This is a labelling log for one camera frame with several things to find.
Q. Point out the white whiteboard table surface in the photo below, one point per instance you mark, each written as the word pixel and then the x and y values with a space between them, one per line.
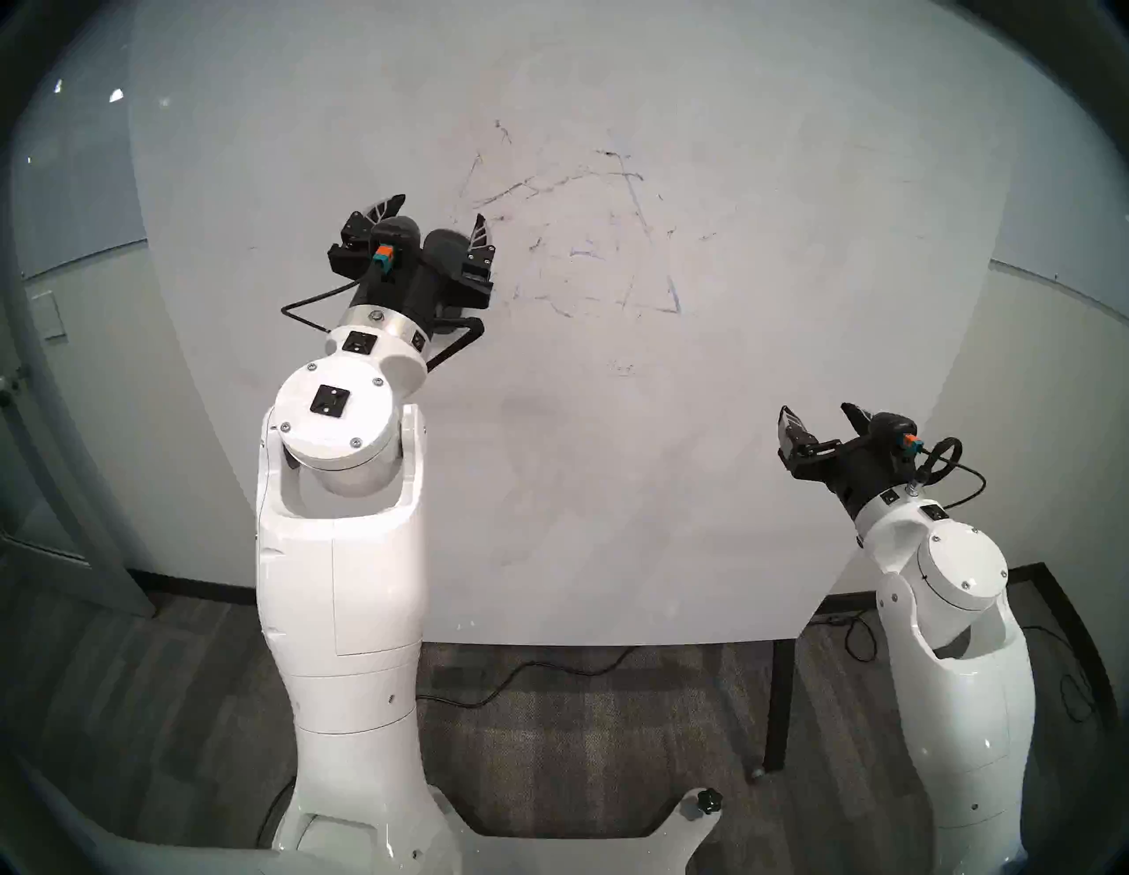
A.
pixel 794 265

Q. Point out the black base knob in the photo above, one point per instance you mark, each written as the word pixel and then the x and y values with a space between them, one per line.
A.
pixel 708 801

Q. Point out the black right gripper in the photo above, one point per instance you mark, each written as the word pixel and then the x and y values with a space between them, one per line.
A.
pixel 860 472

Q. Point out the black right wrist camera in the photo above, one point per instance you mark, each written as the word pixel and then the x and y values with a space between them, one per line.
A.
pixel 891 428

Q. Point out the black table leg with caster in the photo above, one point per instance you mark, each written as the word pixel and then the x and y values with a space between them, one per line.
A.
pixel 779 706

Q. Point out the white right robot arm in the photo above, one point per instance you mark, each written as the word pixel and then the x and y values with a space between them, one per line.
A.
pixel 961 706

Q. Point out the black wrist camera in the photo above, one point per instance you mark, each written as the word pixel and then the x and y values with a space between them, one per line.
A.
pixel 392 240
pixel 891 428

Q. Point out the black wall baseboard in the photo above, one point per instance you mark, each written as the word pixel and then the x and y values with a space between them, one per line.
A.
pixel 198 587
pixel 1058 600

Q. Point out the dark grey whiteboard eraser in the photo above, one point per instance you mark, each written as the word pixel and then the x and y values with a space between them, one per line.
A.
pixel 441 251

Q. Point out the grey glass door frame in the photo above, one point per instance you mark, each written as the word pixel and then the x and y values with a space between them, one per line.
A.
pixel 97 556

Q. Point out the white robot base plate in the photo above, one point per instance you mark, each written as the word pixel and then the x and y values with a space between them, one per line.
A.
pixel 564 856

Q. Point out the blue marker triangle drawing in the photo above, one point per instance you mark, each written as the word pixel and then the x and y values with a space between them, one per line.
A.
pixel 675 295

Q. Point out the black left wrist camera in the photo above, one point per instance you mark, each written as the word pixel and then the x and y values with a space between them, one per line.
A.
pixel 392 240

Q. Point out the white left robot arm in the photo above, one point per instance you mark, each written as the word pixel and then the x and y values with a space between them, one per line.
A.
pixel 353 573

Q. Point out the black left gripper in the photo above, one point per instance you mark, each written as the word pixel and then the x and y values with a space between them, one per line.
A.
pixel 414 287

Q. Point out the white wall light switch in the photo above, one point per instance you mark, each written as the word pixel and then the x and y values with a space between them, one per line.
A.
pixel 48 315

